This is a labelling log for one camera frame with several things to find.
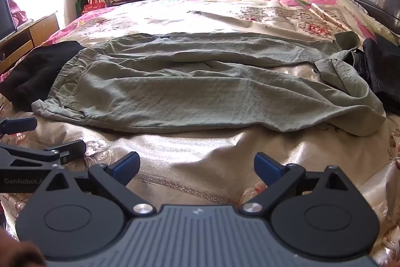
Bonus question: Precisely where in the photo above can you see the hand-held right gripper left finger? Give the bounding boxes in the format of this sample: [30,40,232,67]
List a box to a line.
[30,152,157,218]

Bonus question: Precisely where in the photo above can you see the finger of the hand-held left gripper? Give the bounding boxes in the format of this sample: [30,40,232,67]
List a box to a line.
[0,139,87,168]
[0,117,38,137]

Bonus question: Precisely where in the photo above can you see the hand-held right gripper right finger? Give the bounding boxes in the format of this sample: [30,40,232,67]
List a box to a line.
[240,152,365,218]

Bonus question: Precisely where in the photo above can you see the green pants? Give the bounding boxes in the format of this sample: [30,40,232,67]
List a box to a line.
[31,31,388,137]

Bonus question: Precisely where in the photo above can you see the black garment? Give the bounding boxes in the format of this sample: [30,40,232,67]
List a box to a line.
[0,41,85,113]

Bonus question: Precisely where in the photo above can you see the floral bedspread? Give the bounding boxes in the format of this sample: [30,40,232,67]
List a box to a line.
[0,0,400,267]

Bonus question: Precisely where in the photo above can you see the wooden cabinet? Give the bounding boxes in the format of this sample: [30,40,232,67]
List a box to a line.
[0,12,60,75]

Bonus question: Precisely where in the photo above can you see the black monitor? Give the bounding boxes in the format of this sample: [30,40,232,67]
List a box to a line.
[0,0,18,41]

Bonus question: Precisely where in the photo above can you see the pink cloth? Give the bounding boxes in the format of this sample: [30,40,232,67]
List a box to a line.
[8,0,29,27]

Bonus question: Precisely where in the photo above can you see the red bag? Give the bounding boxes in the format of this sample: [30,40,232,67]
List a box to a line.
[82,0,107,16]

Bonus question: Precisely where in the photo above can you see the dark folded clothes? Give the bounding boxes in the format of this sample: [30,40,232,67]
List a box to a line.
[344,34,400,116]

